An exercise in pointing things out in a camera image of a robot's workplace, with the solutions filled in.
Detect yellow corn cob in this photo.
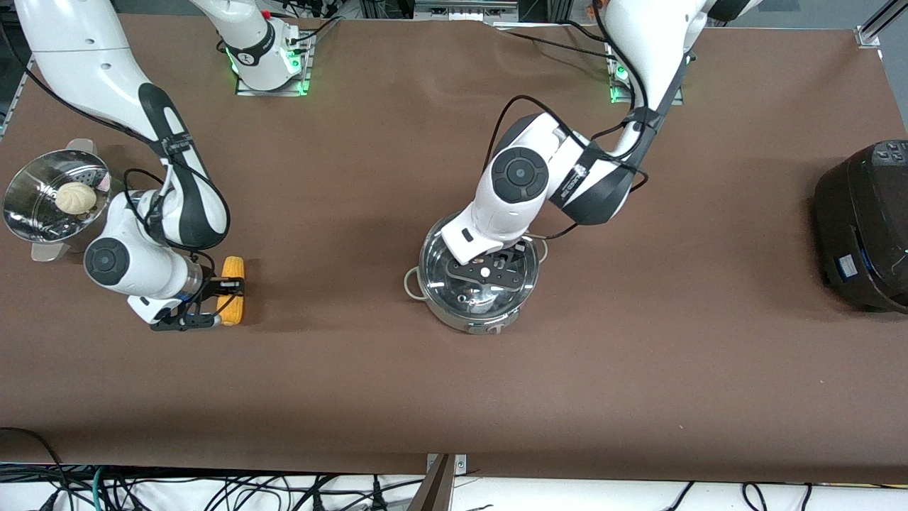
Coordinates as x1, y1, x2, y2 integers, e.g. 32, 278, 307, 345
215, 255, 247, 326

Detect glass pot lid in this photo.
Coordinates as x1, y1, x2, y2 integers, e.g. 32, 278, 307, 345
419, 231, 536, 317

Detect steel steamer pot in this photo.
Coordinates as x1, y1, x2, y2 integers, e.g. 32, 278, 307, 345
3, 138, 116, 263

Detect white steamed bun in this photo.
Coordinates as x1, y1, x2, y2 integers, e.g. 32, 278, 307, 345
55, 182, 99, 216

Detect aluminium table edge profile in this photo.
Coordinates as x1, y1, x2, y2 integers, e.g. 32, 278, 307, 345
0, 53, 33, 140

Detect black rice cooker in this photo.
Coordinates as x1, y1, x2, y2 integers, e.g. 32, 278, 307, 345
814, 139, 908, 314

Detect aluminium corner profile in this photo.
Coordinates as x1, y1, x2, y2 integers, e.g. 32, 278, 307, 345
854, 0, 897, 48

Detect steel pot with handles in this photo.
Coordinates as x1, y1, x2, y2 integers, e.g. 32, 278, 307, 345
404, 213, 549, 336

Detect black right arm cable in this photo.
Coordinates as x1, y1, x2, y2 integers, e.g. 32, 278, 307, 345
0, 21, 233, 279

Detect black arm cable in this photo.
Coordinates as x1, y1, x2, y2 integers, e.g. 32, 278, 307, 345
0, 21, 233, 279
488, 0, 652, 241

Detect small metal bracket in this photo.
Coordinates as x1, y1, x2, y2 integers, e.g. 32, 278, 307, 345
426, 453, 468, 511

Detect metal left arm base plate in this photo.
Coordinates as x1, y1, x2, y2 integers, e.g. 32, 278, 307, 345
607, 39, 686, 106

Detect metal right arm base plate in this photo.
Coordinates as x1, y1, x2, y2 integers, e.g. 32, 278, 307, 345
234, 32, 314, 97

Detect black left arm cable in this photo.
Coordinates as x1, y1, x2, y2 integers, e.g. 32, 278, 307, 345
488, 0, 652, 241

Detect black looped floor cable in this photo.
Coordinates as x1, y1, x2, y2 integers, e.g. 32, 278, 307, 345
0, 426, 69, 511

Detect green floor cable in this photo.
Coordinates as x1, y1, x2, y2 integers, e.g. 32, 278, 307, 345
88, 465, 109, 511

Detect long black base cable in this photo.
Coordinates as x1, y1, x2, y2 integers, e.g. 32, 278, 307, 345
495, 28, 619, 63

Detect dark wedge post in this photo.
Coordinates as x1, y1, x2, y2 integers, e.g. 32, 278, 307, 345
407, 454, 455, 511

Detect short black base cable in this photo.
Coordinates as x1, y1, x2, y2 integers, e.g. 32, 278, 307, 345
559, 19, 612, 45

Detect aluminium frame bar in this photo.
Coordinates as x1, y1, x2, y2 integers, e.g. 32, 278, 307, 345
414, 0, 521, 24

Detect black right base cables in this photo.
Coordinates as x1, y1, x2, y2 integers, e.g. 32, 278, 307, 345
282, 9, 343, 49

